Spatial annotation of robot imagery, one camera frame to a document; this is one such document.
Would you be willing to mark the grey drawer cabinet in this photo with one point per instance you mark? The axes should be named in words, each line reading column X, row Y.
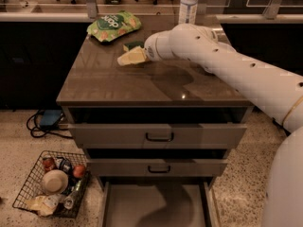
column 96, row 80

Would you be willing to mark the beige upturned bowl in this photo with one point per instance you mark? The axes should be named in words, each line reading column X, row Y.
column 54, row 182

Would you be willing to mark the crumpled yellow snack bag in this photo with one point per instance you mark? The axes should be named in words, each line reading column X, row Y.
column 44, row 206

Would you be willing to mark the middle grey drawer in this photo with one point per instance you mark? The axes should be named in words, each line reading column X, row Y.
column 156, row 162

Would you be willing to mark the clear plastic water bottle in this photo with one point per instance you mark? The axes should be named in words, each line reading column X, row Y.
column 187, row 11

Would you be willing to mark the green glass bottle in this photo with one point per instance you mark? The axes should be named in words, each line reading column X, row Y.
column 70, row 200

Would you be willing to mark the top grey drawer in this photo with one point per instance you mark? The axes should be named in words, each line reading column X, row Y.
column 158, row 127

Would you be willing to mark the red soda can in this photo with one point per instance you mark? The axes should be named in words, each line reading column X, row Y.
column 49, row 164

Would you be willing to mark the blue white can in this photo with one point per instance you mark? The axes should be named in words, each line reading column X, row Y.
column 63, row 164

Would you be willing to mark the blue power adapter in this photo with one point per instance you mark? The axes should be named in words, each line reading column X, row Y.
column 50, row 119

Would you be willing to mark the bottom grey drawer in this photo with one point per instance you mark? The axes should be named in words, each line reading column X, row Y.
column 157, row 205

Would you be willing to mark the black wire basket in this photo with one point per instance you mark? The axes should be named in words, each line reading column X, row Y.
column 32, row 186

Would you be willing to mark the grey drawer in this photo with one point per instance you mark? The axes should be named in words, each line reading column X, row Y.
column 158, row 127
column 157, row 205
column 156, row 162

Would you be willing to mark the green chip bag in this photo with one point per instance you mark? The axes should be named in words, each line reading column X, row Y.
column 112, row 26

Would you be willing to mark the red apple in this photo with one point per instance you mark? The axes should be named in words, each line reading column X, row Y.
column 79, row 171

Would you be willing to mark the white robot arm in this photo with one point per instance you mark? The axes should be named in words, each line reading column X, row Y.
column 275, row 91

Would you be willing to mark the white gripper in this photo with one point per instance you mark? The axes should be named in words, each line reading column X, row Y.
column 151, row 50

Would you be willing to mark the green and yellow sponge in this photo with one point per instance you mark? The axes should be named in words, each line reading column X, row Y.
column 129, row 46

